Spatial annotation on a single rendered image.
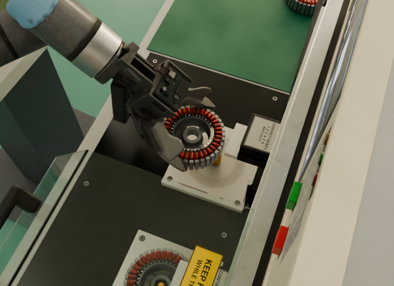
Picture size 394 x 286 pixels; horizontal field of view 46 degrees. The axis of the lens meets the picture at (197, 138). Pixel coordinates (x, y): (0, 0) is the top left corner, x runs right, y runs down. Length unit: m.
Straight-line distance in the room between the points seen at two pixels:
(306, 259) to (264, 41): 0.86
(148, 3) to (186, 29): 1.16
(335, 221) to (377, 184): 0.03
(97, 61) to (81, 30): 0.05
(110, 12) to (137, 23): 0.14
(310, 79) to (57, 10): 0.34
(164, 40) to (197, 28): 0.08
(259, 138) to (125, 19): 1.53
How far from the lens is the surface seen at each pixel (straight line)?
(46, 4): 0.66
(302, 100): 0.51
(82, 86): 1.95
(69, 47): 0.67
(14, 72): 1.07
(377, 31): 0.29
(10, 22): 0.76
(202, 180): 0.81
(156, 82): 0.67
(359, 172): 0.24
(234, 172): 0.82
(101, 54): 0.67
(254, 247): 0.43
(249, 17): 1.09
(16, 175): 1.79
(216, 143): 0.76
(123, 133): 0.88
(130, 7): 2.20
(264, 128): 0.71
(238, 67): 0.99
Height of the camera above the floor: 1.52
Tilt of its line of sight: 60 degrees down
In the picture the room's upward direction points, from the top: straight up
